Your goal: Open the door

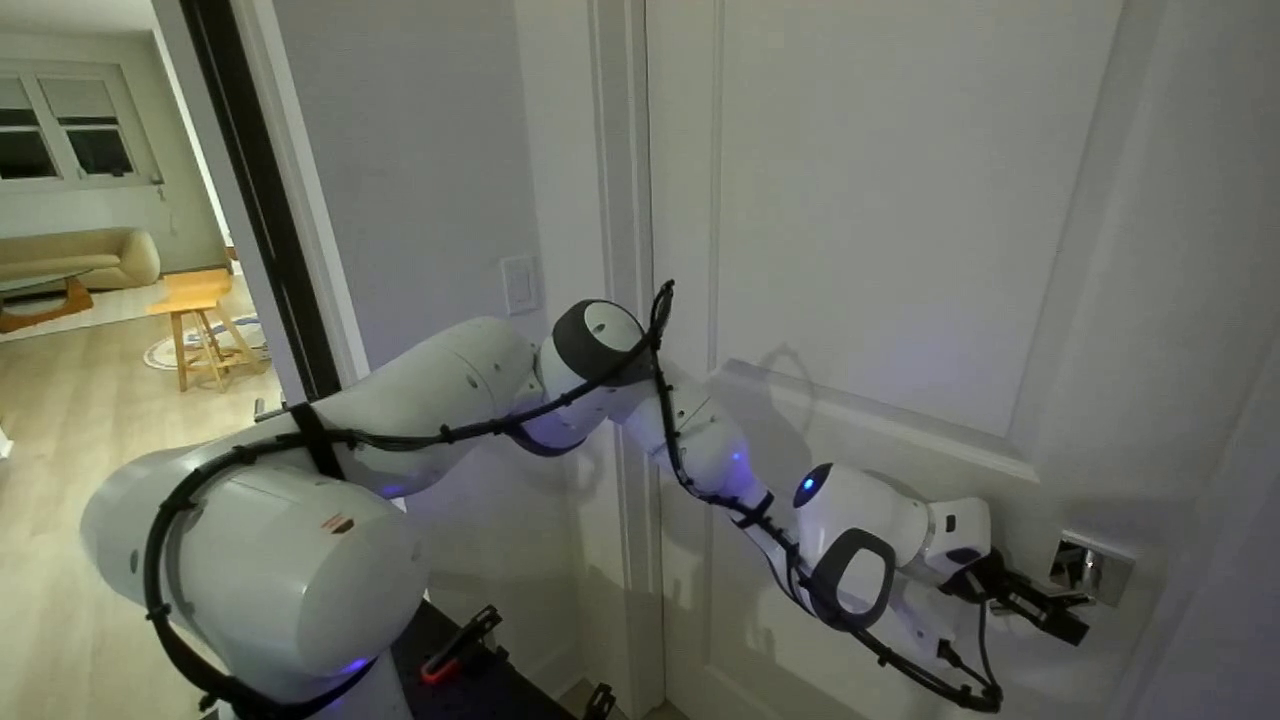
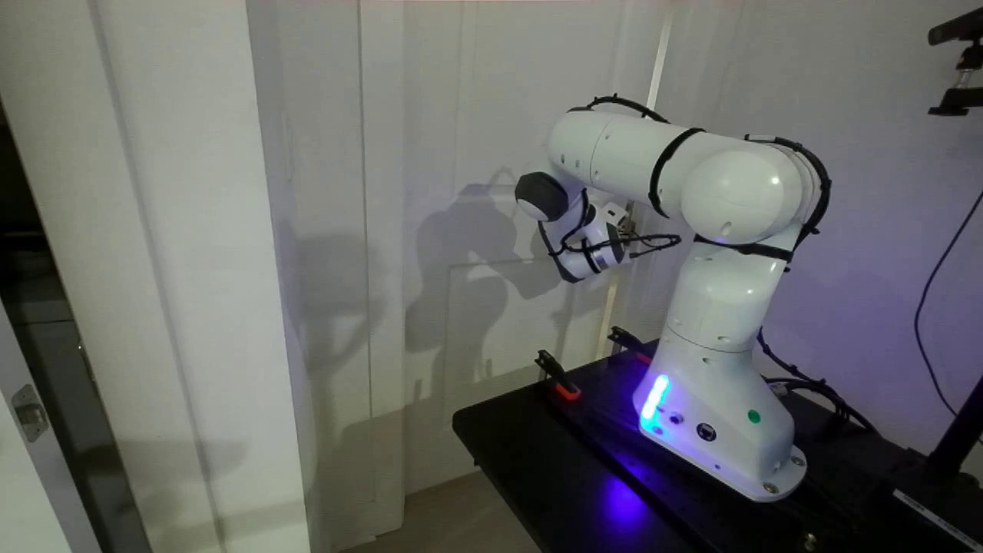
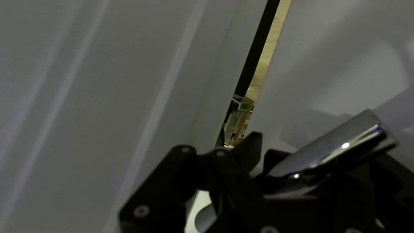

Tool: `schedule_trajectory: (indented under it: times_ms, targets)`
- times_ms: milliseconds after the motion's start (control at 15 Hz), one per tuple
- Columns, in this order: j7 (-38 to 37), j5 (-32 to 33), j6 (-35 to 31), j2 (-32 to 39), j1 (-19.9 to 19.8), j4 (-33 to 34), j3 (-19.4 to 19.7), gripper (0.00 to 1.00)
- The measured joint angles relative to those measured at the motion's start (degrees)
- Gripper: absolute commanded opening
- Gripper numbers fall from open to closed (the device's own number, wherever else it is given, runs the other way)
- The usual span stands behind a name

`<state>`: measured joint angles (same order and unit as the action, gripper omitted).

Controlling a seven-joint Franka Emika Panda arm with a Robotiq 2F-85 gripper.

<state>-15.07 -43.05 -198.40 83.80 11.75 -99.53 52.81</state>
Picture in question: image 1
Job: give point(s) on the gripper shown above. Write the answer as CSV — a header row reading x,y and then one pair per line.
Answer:
x,y
982,582

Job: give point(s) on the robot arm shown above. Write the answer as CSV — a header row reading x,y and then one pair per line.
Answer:
x,y
300,560

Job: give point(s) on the white panel door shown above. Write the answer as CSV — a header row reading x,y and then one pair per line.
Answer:
x,y
900,220

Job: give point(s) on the black and red clamp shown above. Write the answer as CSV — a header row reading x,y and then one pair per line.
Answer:
x,y
455,650

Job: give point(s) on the wooden stool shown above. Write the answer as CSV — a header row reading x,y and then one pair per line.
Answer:
x,y
200,310

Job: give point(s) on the round patterned rug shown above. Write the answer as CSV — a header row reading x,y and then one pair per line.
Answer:
x,y
160,352

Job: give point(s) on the beige sofa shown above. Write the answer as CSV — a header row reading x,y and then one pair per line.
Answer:
x,y
90,255

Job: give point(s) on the wooden coffee table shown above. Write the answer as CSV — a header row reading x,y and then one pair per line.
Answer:
x,y
40,300

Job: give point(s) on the window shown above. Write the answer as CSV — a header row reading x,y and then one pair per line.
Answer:
x,y
70,125

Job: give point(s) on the white wall switch plate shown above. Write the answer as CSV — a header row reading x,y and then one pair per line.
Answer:
x,y
520,285

